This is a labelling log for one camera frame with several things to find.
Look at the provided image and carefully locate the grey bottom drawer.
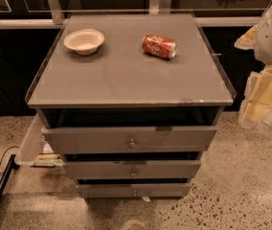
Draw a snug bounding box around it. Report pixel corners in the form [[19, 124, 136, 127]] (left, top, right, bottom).
[[77, 183, 192, 198]]

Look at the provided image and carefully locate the grey top drawer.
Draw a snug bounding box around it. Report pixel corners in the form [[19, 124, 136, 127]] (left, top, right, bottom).
[[42, 126, 216, 154]]

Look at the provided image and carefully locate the grey middle drawer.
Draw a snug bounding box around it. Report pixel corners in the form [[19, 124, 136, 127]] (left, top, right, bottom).
[[64, 160, 200, 179]]

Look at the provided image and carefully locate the metal window rail frame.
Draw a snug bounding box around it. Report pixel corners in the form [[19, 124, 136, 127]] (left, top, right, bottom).
[[0, 0, 272, 28]]

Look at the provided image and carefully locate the grey drawer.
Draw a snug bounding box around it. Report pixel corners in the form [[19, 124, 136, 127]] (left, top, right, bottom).
[[42, 126, 216, 154], [64, 160, 200, 179], [77, 183, 192, 198]]

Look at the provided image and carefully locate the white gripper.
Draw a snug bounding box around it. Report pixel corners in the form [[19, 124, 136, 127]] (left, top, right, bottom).
[[234, 25, 272, 128]]

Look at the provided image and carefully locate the clear plastic side bin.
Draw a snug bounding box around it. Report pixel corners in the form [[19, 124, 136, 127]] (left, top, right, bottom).
[[14, 115, 65, 175]]

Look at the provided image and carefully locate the red soda can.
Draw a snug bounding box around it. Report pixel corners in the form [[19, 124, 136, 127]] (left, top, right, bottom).
[[142, 34, 176, 59]]

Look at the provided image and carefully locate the grey drawer cabinet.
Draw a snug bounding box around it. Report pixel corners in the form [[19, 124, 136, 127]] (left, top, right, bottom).
[[26, 14, 235, 187]]

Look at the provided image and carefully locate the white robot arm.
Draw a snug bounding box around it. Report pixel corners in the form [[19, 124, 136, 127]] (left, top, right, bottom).
[[234, 5, 272, 128]]

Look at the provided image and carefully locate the white paper bowl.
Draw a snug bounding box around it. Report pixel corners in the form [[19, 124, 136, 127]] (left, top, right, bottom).
[[64, 29, 104, 56]]

